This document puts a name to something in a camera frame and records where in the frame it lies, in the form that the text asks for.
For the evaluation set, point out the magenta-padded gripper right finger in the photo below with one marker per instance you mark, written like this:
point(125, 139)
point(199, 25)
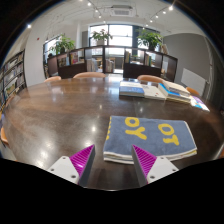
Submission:
point(154, 168)

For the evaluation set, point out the white wall radiator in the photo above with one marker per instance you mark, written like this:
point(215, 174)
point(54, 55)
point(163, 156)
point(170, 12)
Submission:
point(193, 81)

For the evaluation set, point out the potted green plant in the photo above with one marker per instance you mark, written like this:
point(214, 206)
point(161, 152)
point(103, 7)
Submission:
point(101, 35)
point(150, 38)
point(63, 43)

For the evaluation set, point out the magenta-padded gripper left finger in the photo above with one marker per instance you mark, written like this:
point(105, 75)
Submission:
point(71, 170)

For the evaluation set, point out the beige book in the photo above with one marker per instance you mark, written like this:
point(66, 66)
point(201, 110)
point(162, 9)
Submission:
point(176, 87)

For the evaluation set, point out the orange chairs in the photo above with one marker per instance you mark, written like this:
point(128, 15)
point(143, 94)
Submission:
point(89, 75)

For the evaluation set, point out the large blue-covered book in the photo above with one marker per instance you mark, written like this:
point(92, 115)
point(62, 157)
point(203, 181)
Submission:
point(171, 96)

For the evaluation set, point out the wall bookshelf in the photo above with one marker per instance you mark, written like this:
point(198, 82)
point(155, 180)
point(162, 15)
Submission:
point(11, 78)

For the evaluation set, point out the ceiling track spotlights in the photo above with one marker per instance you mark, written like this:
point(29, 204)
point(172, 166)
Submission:
point(96, 10)

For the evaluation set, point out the colourful cyan booklet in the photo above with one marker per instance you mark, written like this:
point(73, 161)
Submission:
point(200, 106)

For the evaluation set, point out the dark open shelf unit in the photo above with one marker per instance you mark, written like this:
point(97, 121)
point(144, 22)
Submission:
point(133, 70)

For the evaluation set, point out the ceiling air conditioner unit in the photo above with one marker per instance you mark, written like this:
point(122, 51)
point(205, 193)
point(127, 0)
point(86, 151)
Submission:
point(121, 11)

